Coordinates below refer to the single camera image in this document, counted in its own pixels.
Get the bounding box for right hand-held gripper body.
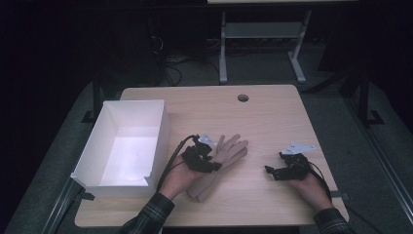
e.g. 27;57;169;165
278;141;317;181

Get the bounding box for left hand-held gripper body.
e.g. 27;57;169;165
180;133;218;174

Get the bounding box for beige glove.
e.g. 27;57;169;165
186;134;249;203

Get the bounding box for person's left hand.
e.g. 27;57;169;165
159;160;208;201

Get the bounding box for person's right hand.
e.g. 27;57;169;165
286;174;334;213

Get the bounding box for white open box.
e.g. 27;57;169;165
70;98;171;199

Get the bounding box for dark metal stand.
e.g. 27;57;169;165
355;69;386;128
81;72;106;125

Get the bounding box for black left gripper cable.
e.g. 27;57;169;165
156;134;200;192

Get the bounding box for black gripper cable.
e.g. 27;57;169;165
306;160;378;232
156;134;200;192

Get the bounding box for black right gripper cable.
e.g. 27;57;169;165
306;160;378;232

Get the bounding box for aluminium rail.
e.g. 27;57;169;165
344;97;413;226
41;177;83;234

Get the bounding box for bundle of floor cables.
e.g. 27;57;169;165
150;33;222;87

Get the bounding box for white metal frame desk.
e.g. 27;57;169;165
206;0;358;86

